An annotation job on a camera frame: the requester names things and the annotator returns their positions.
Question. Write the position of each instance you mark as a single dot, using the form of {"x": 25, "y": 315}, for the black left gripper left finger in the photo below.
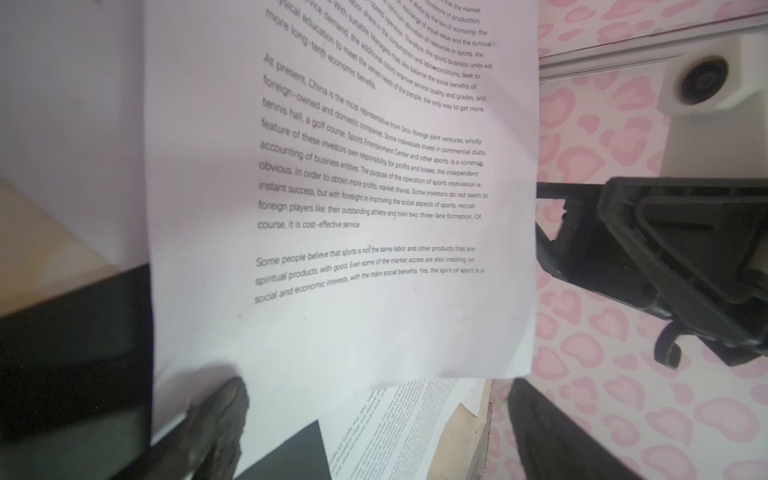
{"x": 205, "y": 445}

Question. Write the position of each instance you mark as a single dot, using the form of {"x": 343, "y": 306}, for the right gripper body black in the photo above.
{"x": 585, "y": 254}

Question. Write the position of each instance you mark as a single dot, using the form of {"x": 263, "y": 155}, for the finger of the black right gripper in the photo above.
{"x": 702, "y": 245}

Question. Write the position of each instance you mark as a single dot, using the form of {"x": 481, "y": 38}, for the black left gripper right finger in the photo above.
{"x": 552, "y": 446}

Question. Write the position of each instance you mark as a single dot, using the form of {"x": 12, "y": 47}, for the grey and black file folder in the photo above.
{"x": 92, "y": 379}

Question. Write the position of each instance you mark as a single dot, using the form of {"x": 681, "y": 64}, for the printed paper sheet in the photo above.
{"x": 394, "y": 433}

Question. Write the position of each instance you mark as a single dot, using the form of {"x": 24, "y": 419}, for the printed paper sheet corner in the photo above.
{"x": 340, "y": 196}

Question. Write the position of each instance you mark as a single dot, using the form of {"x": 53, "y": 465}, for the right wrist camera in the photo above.
{"x": 716, "y": 99}

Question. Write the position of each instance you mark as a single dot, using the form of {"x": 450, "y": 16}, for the aluminium diagonal frame bar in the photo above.
{"x": 650, "y": 49}

